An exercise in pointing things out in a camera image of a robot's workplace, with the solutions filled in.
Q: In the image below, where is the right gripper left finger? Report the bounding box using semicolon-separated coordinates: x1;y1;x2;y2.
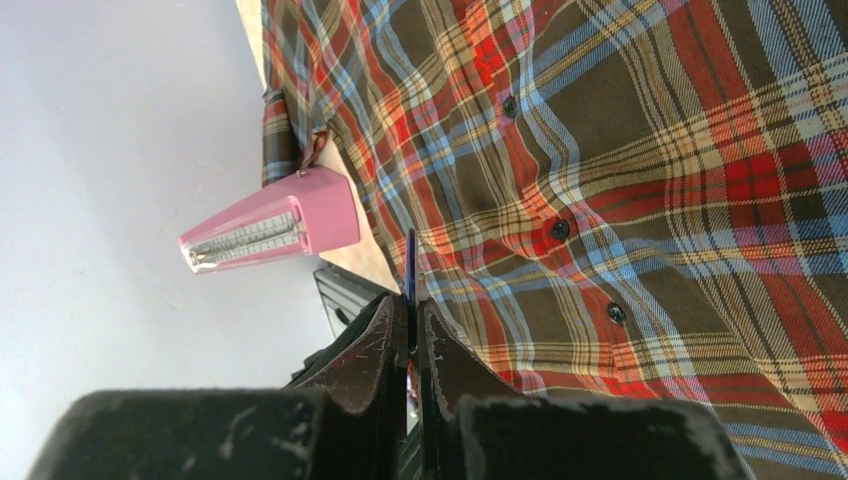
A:
29;293;407;479

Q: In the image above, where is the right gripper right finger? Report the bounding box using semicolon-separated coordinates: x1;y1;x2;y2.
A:
417;300;748;479

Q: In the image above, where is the plaid flannel shirt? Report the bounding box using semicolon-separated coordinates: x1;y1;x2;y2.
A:
261;1;847;479

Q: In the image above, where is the pink metronome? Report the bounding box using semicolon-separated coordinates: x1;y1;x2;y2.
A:
178;166;360;274

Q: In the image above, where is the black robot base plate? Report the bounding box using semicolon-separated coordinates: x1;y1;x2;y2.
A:
284;261;425;480

